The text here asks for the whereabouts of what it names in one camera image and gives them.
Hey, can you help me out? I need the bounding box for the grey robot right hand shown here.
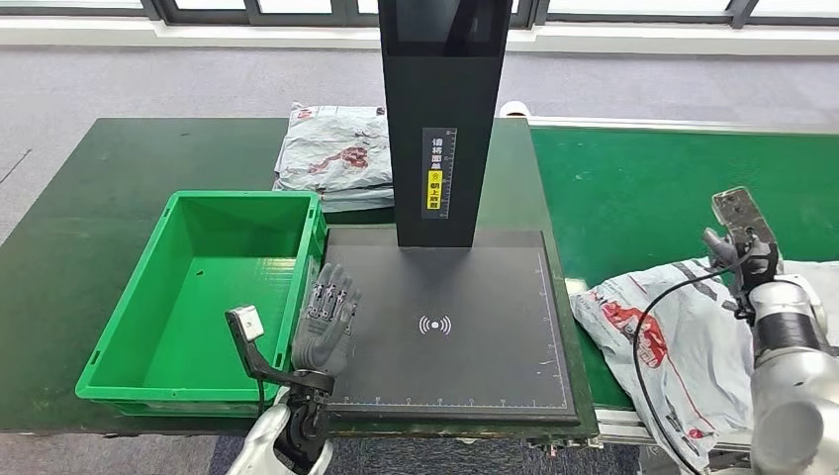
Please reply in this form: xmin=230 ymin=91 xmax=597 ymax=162
xmin=702 ymin=226 xmax=783 ymax=295

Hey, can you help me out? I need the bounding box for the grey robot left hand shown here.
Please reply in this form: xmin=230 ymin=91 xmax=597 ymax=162
xmin=291 ymin=261 xmax=363 ymax=380

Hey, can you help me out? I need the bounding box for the grey poly parcel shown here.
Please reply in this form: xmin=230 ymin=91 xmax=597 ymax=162
xmin=570 ymin=257 xmax=762 ymax=471

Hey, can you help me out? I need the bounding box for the green conveyor belt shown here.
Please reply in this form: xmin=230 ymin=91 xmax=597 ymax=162
xmin=530 ymin=128 xmax=839 ymax=411

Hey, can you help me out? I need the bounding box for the black inbound scanner machine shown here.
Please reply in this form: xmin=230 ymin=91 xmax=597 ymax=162
xmin=318 ymin=0 xmax=582 ymax=428

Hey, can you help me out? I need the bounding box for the grey parcel with red print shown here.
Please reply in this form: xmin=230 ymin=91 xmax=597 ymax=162
xmin=273 ymin=101 xmax=395 ymax=197

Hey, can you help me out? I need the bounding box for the black machine display screen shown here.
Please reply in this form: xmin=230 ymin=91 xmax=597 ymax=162
xmin=386 ymin=0 xmax=506 ymax=58

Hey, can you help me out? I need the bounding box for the green plastic crate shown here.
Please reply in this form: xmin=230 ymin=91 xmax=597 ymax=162
xmin=75 ymin=190 xmax=327 ymax=419

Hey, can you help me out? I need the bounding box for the dark green table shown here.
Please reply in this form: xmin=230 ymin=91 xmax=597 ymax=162
xmin=0 ymin=116 xmax=599 ymax=439

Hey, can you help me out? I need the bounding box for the white window sill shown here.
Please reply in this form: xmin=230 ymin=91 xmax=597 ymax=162
xmin=0 ymin=18 xmax=839 ymax=57

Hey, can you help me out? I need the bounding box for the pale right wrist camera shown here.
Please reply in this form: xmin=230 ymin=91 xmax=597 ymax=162
xmin=712 ymin=186 xmax=775 ymax=247

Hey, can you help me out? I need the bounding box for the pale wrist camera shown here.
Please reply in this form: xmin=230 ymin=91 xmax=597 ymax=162
xmin=712 ymin=186 xmax=775 ymax=247
xmin=233 ymin=305 xmax=265 ymax=343

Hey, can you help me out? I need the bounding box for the black right camera bracket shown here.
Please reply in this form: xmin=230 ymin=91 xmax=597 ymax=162
xmin=733 ymin=238 xmax=782 ymax=310

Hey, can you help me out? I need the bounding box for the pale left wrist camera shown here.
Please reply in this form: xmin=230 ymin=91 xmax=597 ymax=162
xmin=233 ymin=305 xmax=265 ymax=343

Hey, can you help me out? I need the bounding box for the aluminium conveyor frame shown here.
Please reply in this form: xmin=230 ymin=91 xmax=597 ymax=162
xmin=527 ymin=116 xmax=839 ymax=475

